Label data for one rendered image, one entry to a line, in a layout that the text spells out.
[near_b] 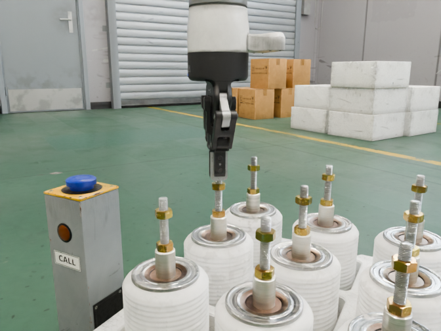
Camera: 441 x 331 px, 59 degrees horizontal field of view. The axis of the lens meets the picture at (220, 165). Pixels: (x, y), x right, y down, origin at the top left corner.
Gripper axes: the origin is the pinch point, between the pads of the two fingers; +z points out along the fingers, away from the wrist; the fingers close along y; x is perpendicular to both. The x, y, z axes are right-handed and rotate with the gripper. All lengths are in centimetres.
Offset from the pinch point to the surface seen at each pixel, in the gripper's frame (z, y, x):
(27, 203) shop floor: 36, -97, -55
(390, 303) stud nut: 6.2, 24.0, 10.3
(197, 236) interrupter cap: 9.9, 0.0, -2.9
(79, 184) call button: 2.7, -2.8, -18.2
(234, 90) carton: 10, -372, 77
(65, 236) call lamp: 9.4, -1.4, -20.2
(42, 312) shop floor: 35, -25, -32
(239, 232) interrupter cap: 9.9, -0.3, 3.1
